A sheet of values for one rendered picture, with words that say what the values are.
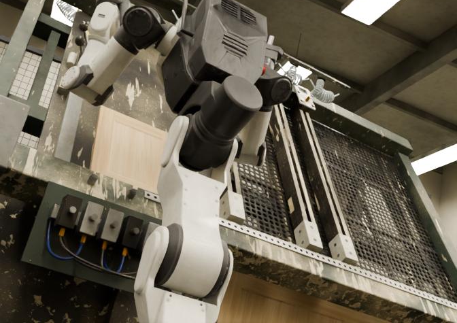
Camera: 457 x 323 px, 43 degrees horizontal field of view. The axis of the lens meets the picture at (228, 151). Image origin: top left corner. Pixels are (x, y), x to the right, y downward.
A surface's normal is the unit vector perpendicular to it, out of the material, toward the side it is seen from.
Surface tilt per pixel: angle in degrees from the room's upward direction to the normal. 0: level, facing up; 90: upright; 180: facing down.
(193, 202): 64
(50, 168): 57
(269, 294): 90
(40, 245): 90
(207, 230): 50
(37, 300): 90
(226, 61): 82
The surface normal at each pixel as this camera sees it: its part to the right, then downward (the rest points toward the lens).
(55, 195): 0.47, -0.25
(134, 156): 0.52, -0.70
